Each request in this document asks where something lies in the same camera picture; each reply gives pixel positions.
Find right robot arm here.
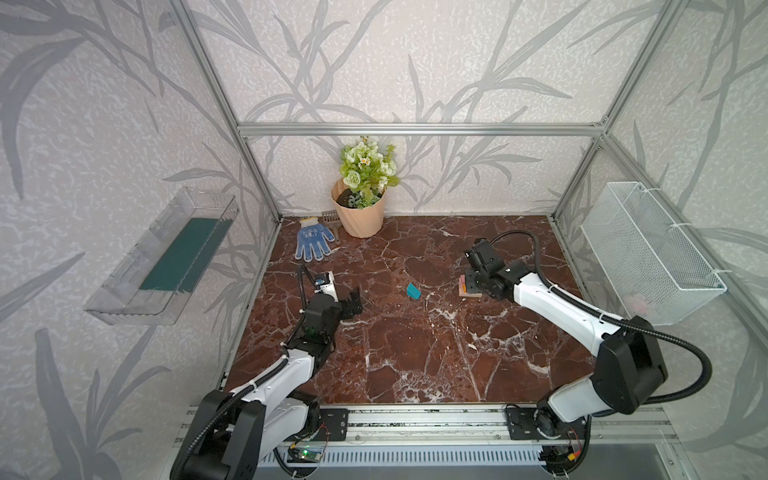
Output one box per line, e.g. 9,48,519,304
464,238,713,439

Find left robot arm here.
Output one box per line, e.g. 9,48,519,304
169,288,363,479

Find teal triangular wood block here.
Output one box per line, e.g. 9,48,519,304
406,283,421,300

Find blue work glove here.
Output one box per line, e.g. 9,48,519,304
294,217,336,262

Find beige flower pot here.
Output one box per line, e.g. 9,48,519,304
331,179,386,238

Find small brown brush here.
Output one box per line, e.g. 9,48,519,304
321,210,341,227

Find green white artificial flowers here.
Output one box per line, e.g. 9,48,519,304
338,137,400,209

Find left circuit board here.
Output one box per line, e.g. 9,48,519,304
287,446,323,464

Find pink object in basket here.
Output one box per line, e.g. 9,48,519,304
622,293,652,318

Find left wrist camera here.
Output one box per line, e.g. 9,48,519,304
313,271,339,302

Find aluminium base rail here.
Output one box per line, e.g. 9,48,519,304
318,403,679,446

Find white wire mesh basket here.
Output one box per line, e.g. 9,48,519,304
581,181,727,326

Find clear plastic wall shelf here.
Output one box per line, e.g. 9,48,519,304
84,187,240,326

